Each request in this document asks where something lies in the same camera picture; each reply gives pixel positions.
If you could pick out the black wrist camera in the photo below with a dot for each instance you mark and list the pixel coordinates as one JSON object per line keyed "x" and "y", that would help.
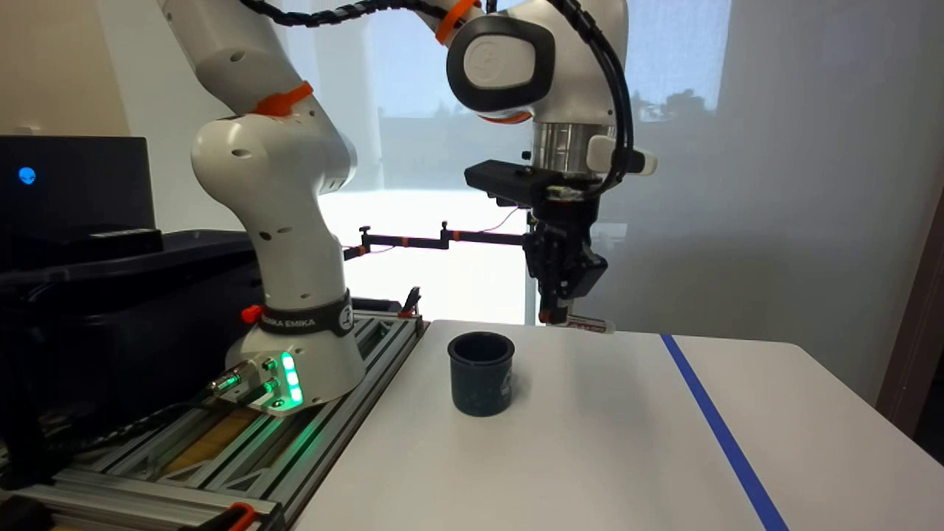
{"x": 507, "y": 179}

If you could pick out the black equipment case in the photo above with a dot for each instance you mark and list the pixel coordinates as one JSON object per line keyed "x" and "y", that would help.
{"x": 128, "y": 324}

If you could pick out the black rod camera mount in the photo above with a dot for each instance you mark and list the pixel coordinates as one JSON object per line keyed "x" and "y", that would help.
{"x": 443, "y": 237}

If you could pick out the black monitor with blue light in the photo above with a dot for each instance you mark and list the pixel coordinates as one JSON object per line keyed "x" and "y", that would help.
{"x": 69, "y": 185}

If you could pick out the bright window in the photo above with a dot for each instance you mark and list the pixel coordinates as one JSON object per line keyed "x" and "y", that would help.
{"x": 679, "y": 67}

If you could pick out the black cup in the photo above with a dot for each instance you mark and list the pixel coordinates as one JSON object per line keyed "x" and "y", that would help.
{"x": 483, "y": 377}

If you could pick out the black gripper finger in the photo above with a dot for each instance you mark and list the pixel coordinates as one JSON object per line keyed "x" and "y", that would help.
{"x": 592, "y": 272}
{"x": 553, "y": 289}

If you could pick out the blue tape line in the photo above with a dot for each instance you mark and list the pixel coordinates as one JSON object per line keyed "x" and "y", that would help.
{"x": 725, "y": 430}

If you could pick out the aluminium extrusion base frame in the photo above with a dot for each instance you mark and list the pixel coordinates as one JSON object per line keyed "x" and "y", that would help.
{"x": 247, "y": 442}

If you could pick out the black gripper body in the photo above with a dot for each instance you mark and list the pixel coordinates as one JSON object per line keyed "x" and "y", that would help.
{"x": 561, "y": 224}

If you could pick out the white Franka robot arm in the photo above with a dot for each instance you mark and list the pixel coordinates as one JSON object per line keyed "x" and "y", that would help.
{"x": 284, "y": 215}

